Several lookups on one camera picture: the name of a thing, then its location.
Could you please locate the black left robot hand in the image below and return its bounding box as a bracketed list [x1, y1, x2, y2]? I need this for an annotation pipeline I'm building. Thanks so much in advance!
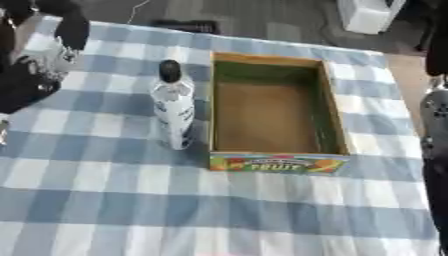
[0, 0, 93, 115]

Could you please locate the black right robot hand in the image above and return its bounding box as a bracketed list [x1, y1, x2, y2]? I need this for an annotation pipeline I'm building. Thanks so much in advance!
[423, 19, 448, 78]

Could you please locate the white box on floor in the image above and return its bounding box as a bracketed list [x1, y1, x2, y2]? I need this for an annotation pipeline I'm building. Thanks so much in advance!
[336, 0, 408, 35]

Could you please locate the cardboard box with green inside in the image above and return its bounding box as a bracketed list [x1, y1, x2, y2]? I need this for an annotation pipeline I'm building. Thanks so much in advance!
[206, 51, 352, 175]

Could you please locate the white bottle with black cap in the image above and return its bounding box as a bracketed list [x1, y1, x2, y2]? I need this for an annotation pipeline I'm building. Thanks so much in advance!
[148, 59, 198, 151]

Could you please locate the black flat device on floor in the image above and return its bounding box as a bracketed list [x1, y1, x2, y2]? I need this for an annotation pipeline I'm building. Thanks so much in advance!
[148, 19, 223, 35]

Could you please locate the thin white cable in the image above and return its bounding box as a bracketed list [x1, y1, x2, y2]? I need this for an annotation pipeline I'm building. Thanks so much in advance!
[124, 0, 153, 25]

